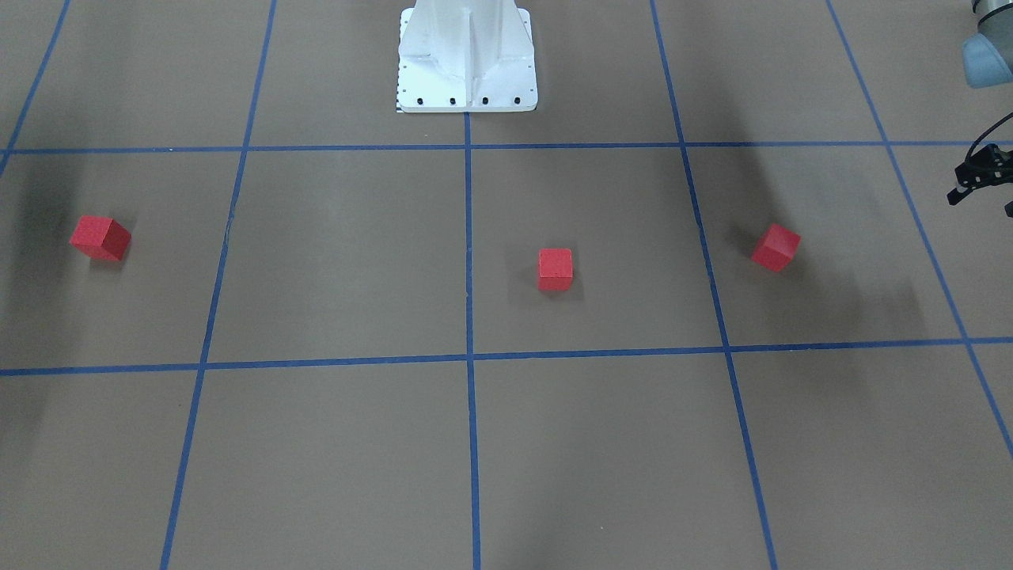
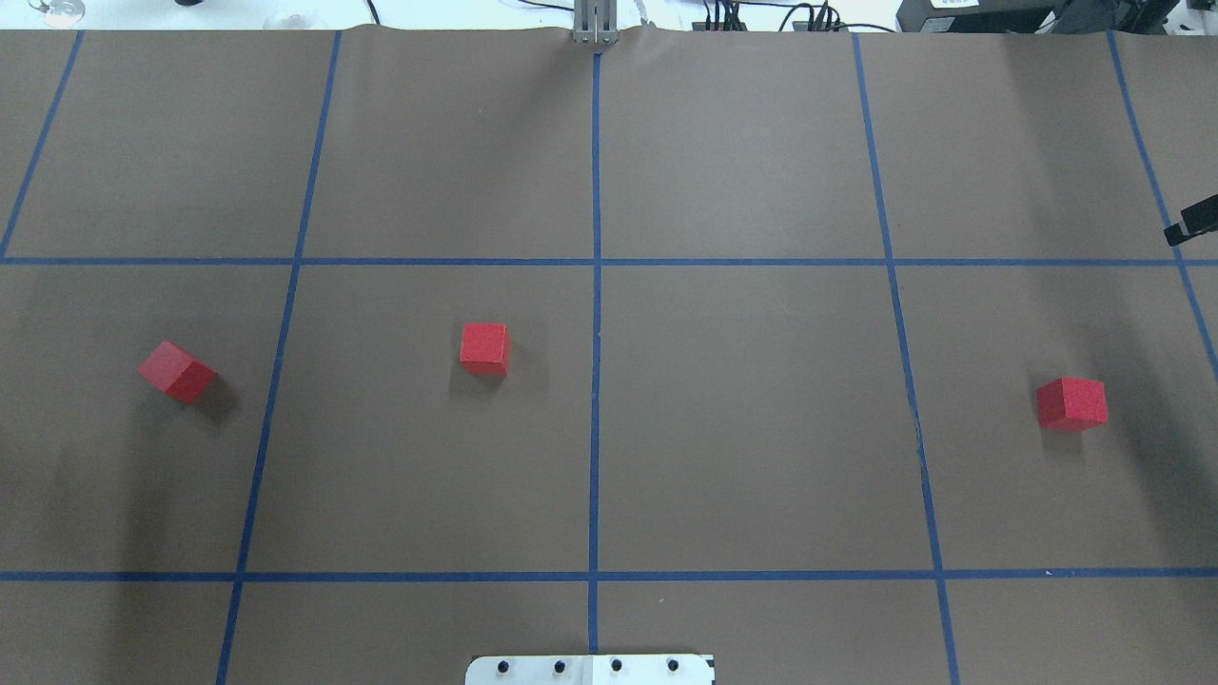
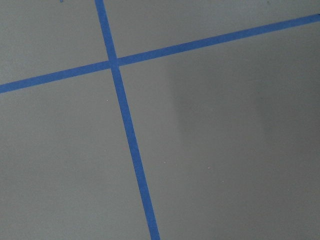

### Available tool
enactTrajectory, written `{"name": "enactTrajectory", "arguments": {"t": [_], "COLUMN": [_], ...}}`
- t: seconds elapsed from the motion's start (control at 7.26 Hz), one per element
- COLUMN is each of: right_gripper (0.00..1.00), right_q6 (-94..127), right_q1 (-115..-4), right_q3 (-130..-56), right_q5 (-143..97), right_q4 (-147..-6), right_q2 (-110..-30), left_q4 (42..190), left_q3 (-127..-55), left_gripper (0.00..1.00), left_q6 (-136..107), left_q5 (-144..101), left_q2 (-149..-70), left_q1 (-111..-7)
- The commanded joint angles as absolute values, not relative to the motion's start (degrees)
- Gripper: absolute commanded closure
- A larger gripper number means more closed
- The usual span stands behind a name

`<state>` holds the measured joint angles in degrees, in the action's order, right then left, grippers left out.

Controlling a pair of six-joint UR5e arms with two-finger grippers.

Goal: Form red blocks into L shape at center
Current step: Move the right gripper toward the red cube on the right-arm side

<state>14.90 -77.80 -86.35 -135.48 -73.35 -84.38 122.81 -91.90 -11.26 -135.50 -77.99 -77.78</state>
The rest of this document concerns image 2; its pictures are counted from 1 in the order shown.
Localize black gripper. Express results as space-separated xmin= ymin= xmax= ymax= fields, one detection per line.
xmin=1163 ymin=195 xmax=1218 ymax=247

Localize red cube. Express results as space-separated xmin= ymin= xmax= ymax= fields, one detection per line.
xmin=136 ymin=340 xmax=217 ymax=403
xmin=1035 ymin=377 xmax=1110 ymax=431
xmin=460 ymin=322 xmax=512 ymax=377

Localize aluminium camera post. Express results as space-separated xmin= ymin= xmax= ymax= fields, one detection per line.
xmin=572 ymin=0 xmax=620 ymax=45

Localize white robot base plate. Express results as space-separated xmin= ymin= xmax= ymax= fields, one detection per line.
xmin=464 ymin=655 xmax=717 ymax=684

